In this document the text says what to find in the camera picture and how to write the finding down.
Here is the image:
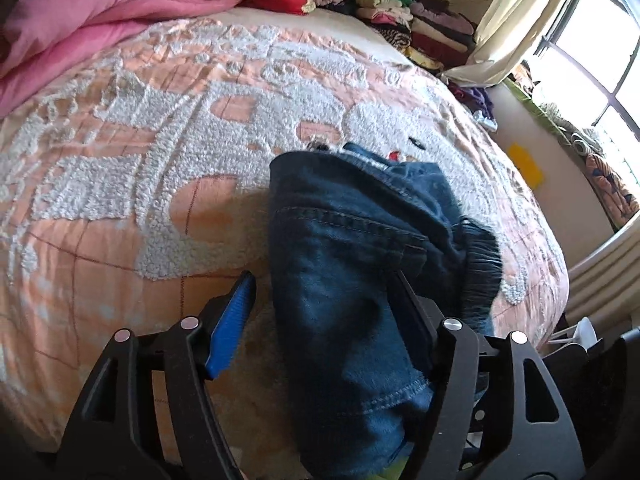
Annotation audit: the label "stack of folded clothes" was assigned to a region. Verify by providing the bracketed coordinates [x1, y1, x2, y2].
[340, 0, 479, 72]

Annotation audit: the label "grey white cloth pile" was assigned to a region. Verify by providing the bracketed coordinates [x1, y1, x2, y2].
[539, 102, 607, 157]

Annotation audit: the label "purple cloth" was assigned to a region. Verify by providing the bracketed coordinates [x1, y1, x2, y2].
[449, 85, 497, 122]

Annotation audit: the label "cream curtain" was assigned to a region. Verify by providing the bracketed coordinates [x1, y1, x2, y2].
[440, 0, 587, 87]

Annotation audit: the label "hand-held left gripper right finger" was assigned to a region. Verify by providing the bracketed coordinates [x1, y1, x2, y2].
[394, 270, 585, 480]

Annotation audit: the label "peach tufted bed blanket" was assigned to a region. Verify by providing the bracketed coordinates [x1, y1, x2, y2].
[0, 7, 572, 467]

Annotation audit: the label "window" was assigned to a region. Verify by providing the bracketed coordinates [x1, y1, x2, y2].
[537, 0, 640, 142]

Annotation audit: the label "black rounded object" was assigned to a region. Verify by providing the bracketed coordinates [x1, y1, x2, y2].
[542, 327, 640, 480]

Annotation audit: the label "white plastic stand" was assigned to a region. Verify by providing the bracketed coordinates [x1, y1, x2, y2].
[549, 317, 602, 352]

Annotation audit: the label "pink quilt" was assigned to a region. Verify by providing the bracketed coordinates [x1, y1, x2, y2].
[0, 0, 247, 117]

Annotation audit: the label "orange patterned cloth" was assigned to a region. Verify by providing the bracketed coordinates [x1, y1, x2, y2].
[582, 152, 640, 222]

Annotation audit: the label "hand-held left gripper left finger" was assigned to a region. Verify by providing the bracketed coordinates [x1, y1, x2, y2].
[57, 270, 258, 480]

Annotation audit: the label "yellow flat item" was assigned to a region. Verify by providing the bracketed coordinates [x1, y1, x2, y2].
[507, 143, 545, 190]

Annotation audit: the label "white ribbed furniture edge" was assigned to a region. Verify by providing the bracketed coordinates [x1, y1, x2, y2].
[569, 224, 640, 322]

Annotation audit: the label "person's green fleece top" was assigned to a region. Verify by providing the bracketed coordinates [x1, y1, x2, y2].
[380, 459, 417, 480]

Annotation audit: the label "blue denim pants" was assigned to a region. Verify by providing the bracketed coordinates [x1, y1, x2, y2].
[267, 142, 504, 480]

